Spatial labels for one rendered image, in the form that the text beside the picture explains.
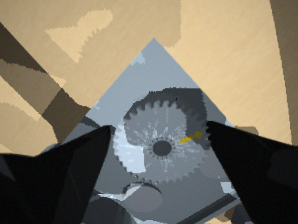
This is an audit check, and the grey spur gear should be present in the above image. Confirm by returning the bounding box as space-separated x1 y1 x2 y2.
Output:
113 92 211 184

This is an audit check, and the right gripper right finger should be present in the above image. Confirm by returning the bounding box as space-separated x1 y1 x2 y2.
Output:
206 121 298 224

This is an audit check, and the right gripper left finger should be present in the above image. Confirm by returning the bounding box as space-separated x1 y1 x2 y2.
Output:
0 125 111 224

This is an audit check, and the grey cube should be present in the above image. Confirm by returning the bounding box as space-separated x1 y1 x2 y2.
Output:
231 205 253 224

